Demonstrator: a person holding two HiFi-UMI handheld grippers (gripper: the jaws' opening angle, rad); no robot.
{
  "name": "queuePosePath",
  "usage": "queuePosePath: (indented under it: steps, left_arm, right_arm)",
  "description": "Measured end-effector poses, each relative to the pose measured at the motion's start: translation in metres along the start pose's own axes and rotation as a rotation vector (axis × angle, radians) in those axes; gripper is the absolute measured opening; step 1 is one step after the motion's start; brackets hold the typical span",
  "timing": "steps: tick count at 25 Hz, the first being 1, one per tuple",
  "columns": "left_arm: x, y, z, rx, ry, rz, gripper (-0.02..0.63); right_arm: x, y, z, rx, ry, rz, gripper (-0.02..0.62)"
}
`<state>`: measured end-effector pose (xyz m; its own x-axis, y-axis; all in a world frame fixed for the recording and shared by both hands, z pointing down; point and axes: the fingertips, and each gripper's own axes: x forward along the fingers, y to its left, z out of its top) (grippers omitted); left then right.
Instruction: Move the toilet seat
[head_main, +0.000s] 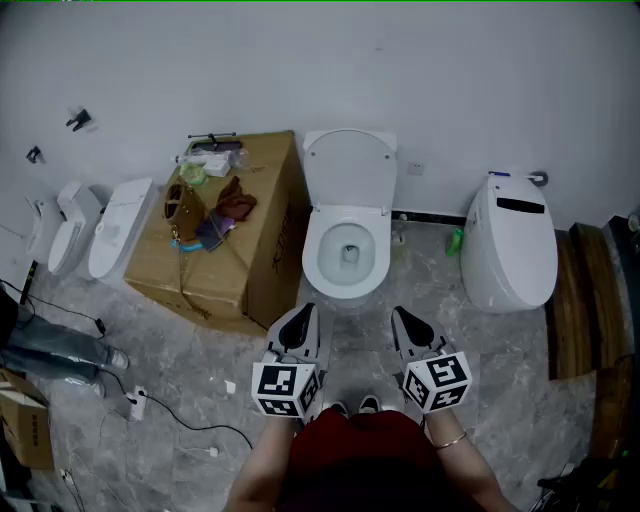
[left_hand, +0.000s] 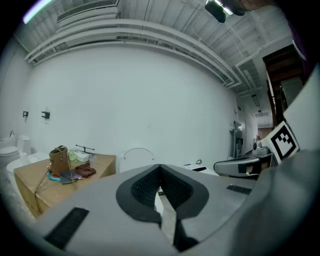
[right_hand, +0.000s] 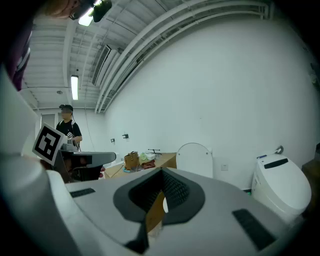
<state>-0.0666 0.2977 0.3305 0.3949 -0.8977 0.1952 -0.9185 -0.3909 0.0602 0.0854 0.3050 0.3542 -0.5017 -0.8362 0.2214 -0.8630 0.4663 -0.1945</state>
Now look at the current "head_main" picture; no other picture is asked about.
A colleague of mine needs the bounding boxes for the gold bangle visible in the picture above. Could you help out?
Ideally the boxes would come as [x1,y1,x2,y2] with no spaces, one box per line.
[432,430,469,450]

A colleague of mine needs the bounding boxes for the white toilet bowl with tank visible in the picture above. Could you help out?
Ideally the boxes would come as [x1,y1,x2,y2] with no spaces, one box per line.
[301,128,399,310]

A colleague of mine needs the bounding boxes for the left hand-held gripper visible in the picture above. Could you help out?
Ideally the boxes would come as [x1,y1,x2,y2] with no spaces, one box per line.
[251,302,330,427]

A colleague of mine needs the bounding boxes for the white rectangular-lid toilet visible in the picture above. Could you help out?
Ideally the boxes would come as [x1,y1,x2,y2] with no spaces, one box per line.
[88,177,159,287]

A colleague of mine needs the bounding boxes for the large cardboard box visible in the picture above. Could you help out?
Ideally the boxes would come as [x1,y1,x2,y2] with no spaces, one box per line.
[123,130,311,337]

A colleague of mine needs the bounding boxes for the dark wooden planks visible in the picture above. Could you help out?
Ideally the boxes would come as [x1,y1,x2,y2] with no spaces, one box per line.
[544,222,632,382]

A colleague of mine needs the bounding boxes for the black cable with adapter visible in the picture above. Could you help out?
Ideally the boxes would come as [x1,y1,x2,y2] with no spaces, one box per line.
[0,278,108,338]

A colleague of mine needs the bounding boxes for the person's right forearm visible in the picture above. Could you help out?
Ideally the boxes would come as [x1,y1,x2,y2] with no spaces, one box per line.
[422,407,521,512]

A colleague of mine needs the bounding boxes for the white slim toilet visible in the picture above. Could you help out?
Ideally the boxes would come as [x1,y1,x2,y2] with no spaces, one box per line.
[47,181,104,279]

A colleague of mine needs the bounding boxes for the maroon cloth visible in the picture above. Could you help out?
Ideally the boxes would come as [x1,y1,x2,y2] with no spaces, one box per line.
[215,175,258,223]

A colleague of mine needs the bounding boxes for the person's dark red garment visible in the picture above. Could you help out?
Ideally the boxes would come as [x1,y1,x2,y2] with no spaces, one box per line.
[279,407,451,512]

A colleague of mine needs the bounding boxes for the raised white toilet lid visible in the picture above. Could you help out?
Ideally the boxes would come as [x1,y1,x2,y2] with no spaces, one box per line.
[303,129,398,209]

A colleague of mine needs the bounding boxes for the small cardboard box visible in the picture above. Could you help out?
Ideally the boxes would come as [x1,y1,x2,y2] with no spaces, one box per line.
[0,368,56,472]

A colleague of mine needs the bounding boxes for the white egg-shaped smart toilet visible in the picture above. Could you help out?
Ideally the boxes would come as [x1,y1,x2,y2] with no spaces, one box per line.
[459,174,560,316]

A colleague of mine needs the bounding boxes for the white power strip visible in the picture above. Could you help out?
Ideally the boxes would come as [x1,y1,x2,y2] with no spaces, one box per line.
[125,384,149,422]

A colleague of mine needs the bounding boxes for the black flat case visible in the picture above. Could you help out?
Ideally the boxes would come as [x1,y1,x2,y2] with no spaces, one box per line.
[191,140,244,153]

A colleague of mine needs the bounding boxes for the person's left forearm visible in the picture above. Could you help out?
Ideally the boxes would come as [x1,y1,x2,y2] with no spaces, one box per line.
[224,413,301,512]

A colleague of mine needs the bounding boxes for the black floor cable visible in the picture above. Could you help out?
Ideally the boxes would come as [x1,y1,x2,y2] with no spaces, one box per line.
[137,392,254,452]

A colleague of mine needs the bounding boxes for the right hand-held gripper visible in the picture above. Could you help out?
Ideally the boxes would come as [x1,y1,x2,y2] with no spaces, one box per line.
[391,306,474,427]

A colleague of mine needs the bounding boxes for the black baseboard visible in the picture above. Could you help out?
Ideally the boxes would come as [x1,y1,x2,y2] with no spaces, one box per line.
[391,210,469,228]

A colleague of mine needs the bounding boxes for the clear plastic wrapped roll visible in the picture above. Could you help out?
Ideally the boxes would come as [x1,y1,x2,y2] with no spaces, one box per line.
[172,148,249,169]

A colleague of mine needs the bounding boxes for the dark blue cloth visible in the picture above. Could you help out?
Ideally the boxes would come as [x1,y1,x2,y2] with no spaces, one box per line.
[193,209,239,252]

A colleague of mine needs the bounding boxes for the brown handbag with strap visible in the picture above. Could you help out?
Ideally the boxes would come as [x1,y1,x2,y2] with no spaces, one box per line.
[163,181,212,321]

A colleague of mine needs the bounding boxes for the green plastic bag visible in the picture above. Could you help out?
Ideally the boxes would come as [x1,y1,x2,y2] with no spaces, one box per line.
[178,162,208,187]

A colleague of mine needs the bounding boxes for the small white box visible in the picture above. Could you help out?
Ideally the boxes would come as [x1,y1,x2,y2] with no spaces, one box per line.
[203,154,233,178]

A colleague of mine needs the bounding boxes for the black equipment pile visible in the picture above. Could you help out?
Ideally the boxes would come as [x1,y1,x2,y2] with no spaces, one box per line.
[537,449,640,512]

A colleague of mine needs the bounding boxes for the grey wall hose fitting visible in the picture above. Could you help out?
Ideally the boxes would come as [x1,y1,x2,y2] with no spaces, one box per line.
[488,170,549,188]

